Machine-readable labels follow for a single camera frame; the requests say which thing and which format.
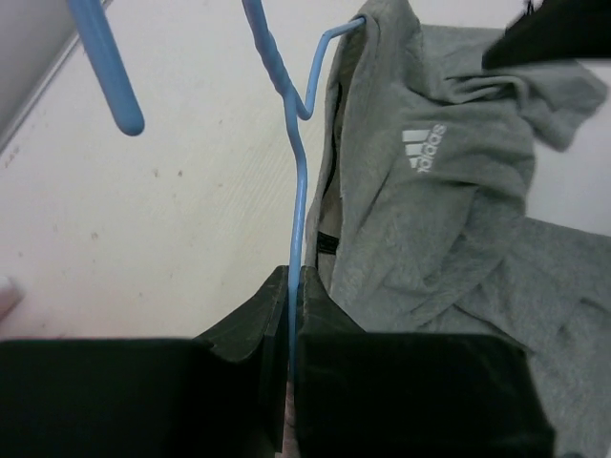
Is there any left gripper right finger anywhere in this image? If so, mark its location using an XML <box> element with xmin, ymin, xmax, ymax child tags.
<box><xmin>295</xmin><ymin>267</ymin><xmax>556</xmax><ymax>457</ymax></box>

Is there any blue wire hanger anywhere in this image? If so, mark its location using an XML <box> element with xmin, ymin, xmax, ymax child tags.
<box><xmin>68</xmin><ymin>1</ymin><xmax>366</xmax><ymax>380</ymax></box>

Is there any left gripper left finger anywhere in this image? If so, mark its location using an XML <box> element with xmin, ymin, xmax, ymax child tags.
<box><xmin>1</xmin><ymin>266</ymin><xmax>287</xmax><ymax>457</ymax></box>

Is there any silver clothes rack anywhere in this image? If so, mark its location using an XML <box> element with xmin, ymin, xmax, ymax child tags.
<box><xmin>0</xmin><ymin>276</ymin><xmax>23</xmax><ymax>321</ymax></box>

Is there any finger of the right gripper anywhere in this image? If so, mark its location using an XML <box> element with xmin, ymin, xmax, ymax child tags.
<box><xmin>482</xmin><ymin>0</ymin><xmax>610</xmax><ymax>70</ymax></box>

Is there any grey t shirt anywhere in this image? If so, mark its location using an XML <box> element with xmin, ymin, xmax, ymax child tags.
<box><xmin>305</xmin><ymin>1</ymin><xmax>610</xmax><ymax>457</ymax></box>

